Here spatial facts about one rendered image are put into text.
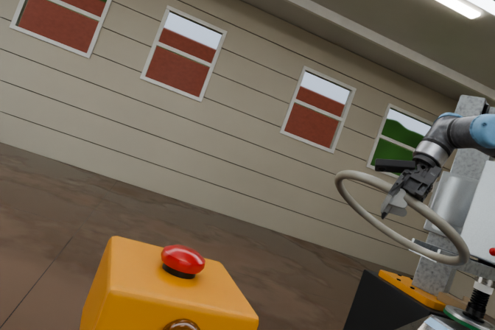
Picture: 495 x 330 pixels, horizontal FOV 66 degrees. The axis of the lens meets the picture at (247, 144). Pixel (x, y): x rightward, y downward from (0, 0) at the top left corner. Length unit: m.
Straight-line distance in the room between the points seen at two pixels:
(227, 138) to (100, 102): 2.41
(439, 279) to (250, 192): 5.20
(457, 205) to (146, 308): 2.53
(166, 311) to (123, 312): 0.03
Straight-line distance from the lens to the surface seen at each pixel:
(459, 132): 1.21
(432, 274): 2.82
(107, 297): 0.29
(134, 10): 7.57
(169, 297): 0.30
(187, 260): 0.33
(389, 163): 1.21
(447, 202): 2.75
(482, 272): 1.81
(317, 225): 8.12
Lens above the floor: 1.19
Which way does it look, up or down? 2 degrees up
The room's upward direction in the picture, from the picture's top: 20 degrees clockwise
